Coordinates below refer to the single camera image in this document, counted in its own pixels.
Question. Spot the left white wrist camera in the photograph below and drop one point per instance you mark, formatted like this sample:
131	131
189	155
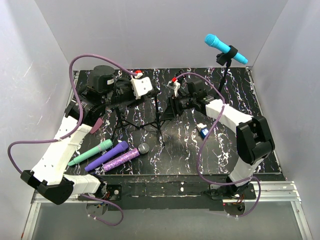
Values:
141	86

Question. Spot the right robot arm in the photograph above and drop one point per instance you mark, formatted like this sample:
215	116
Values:
254	140

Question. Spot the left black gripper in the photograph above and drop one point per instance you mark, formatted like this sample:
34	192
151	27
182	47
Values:
143	97

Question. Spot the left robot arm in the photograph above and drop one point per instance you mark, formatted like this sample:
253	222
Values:
84	116

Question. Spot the glitter purple microphone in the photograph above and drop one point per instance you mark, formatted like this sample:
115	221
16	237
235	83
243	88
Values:
130	155

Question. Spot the cyan microphone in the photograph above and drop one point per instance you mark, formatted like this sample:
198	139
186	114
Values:
214	42

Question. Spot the mint green microphone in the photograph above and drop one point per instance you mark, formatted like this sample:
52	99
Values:
104	145

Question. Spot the pink box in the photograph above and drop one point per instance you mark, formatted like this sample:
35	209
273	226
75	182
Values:
96	126

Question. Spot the black tripod mic stand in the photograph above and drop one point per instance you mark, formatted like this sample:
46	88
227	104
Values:
121	122

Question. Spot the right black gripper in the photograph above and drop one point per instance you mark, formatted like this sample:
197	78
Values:
169	113

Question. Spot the round base mic stand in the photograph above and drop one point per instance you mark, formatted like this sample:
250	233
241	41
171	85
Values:
180	74

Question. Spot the blue white small box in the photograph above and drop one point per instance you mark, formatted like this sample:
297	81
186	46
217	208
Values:
202	129

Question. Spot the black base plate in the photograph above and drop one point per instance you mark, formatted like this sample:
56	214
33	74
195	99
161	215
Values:
160	192

